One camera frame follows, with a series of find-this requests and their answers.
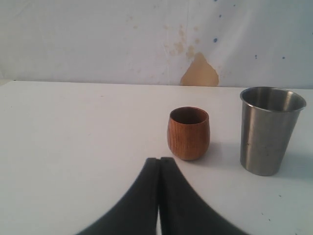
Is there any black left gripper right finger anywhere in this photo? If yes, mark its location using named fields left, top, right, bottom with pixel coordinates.
left=159, top=157, right=245, bottom=235

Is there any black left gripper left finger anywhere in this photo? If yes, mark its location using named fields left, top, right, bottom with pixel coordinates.
left=79, top=158, right=160, bottom=235

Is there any brown wooden cup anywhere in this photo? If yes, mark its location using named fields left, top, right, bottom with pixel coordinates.
left=167, top=107, right=210, bottom=161

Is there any stainless steel cup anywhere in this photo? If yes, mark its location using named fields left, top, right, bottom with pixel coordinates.
left=240, top=87, right=306, bottom=176

